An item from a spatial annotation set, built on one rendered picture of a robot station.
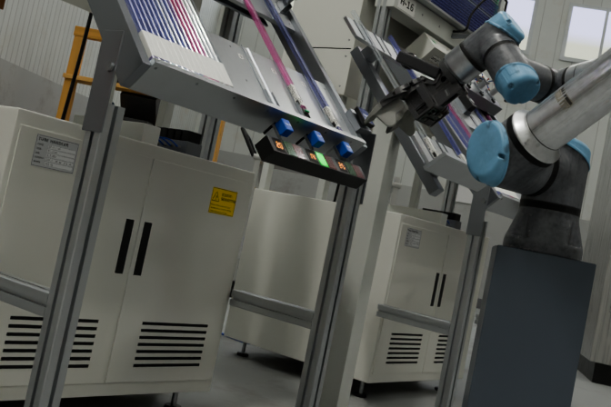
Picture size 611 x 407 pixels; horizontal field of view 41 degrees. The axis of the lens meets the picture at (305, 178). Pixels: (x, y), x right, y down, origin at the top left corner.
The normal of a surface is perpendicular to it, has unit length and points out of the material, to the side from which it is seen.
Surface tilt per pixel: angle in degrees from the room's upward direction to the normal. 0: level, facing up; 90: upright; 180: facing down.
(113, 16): 90
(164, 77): 137
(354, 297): 90
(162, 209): 90
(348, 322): 90
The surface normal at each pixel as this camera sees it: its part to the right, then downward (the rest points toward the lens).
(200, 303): 0.78, 0.12
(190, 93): 0.39, 0.80
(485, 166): -0.89, -0.14
